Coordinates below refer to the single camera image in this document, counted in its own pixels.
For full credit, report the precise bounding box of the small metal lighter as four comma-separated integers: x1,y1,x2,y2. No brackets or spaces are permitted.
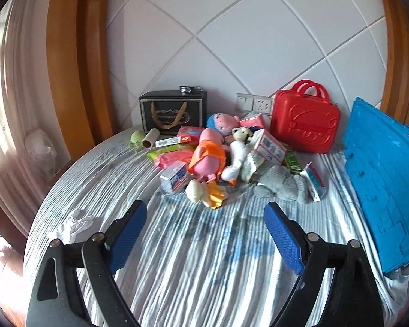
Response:
179,85,203,94

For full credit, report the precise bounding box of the red bear suitcase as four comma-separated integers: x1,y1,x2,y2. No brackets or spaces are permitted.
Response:
270,79,341,154

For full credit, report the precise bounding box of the white wall socket panel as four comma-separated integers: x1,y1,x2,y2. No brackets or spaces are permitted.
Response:
236,93,273,115

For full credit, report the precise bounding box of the black gift box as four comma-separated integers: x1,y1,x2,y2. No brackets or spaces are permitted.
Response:
139,89,207,135

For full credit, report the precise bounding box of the cream yellow plush toy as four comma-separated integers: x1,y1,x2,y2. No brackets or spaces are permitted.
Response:
185,179,228,210

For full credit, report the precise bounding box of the grey plush toy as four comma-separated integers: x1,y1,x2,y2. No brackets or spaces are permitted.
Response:
252,165,309,204

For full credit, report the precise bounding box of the blue hat pig plush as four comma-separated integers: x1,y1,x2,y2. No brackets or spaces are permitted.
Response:
206,113,240,137

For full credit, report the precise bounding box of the green carton box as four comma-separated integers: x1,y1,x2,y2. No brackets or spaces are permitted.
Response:
282,143,303,174

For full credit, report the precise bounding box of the clear cotton swab box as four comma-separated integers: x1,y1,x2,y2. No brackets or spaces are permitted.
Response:
160,161,188,193

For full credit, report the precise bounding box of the white curtain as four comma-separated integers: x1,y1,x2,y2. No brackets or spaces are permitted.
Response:
0,0,57,235

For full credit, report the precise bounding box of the red teal medicine box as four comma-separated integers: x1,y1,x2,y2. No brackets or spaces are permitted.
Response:
300,162,326,202

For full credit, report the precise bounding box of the white red ointment box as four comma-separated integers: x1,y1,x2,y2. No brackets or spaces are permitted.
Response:
154,134,192,148

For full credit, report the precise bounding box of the blue plastic storage crate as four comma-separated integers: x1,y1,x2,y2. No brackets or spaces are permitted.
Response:
344,98,409,273

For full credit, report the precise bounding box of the white duck plush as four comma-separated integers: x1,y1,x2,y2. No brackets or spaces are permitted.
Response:
221,127,252,184

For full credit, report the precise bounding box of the pink pouch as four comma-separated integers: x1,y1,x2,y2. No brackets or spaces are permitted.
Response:
154,149,193,169

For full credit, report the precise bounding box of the orange dress pig plush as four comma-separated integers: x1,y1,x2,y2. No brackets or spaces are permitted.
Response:
188,128,230,182

